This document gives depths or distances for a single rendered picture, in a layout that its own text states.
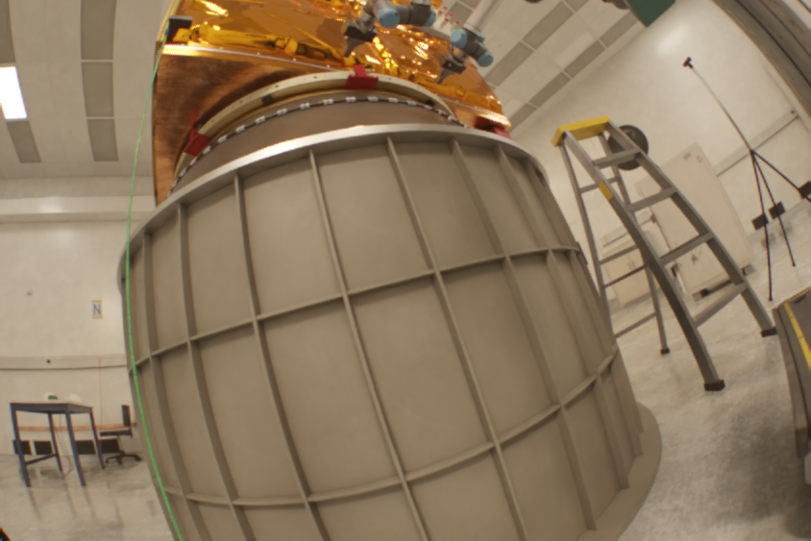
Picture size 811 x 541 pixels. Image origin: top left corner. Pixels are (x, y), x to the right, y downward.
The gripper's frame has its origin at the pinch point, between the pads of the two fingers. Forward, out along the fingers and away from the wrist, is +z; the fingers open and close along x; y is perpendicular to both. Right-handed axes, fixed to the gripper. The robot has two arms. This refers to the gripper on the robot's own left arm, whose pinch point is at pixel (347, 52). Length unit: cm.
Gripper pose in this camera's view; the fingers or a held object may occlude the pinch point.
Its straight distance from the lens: 145.6
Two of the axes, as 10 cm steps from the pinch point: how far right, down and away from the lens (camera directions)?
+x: -7.9, 0.3, -6.1
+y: -3.0, -8.9, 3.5
